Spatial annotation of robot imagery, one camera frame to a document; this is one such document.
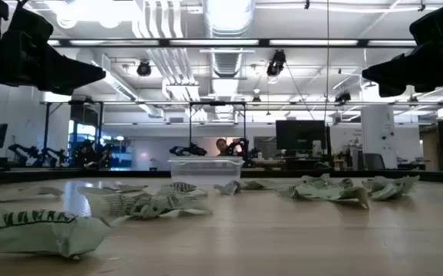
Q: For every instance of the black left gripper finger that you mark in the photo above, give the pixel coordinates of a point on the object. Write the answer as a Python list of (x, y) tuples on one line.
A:
[(72, 73), (58, 92)]

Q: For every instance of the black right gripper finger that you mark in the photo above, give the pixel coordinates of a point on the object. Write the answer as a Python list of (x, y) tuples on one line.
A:
[(392, 90), (394, 71)]

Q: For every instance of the pale green Stevia sweetener packet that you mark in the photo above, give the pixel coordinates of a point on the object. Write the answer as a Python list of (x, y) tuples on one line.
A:
[(175, 207), (261, 184), (229, 188), (127, 188), (390, 188), (33, 234), (110, 205), (321, 189), (183, 188)]

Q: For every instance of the clear plastic bin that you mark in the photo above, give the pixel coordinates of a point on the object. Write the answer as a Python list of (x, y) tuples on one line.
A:
[(206, 170)]

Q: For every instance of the white building pillar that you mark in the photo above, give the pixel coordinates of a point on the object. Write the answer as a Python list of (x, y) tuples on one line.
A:
[(378, 134)]

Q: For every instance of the dark office chair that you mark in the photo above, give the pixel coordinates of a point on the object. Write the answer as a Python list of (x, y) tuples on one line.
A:
[(375, 161)]

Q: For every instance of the black crossbar with light strips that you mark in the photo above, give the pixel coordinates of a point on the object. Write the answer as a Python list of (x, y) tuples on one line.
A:
[(164, 43)]

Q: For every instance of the black computer monitor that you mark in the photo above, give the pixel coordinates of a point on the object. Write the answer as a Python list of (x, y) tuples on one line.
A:
[(300, 134)]

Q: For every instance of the person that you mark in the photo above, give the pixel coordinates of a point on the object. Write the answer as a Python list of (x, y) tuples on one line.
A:
[(221, 147)]

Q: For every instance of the black gantry frame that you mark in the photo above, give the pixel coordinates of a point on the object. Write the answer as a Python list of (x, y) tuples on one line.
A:
[(46, 130), (217, 103)]

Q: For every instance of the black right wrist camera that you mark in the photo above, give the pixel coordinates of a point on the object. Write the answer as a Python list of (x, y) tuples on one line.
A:
[(440, 23)]

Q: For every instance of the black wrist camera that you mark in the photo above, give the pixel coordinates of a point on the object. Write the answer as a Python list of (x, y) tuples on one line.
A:
[(440, 23), (30, 23)]

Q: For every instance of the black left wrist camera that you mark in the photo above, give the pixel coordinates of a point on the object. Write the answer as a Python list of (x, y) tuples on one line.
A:
[(30, 23)]

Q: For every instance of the black ceiling-hung camera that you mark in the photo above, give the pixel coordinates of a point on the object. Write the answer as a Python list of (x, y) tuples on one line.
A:
[(343, 97), (143, 69), (276, 65)]

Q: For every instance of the black aluminium table frame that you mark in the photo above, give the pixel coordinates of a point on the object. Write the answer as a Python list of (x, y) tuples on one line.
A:
[(91, 175)]

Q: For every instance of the silver ventilation duct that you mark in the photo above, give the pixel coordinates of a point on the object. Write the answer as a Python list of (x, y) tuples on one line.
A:
[(227, 23)]

